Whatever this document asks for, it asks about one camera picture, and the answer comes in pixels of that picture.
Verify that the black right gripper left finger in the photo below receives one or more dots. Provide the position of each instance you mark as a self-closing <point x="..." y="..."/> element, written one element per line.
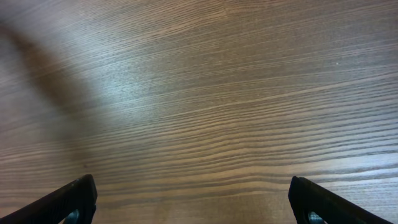
<point x="72" y="203"/>

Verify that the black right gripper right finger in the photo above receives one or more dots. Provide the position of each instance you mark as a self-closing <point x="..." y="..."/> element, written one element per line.
<point x="312" y="203"/>

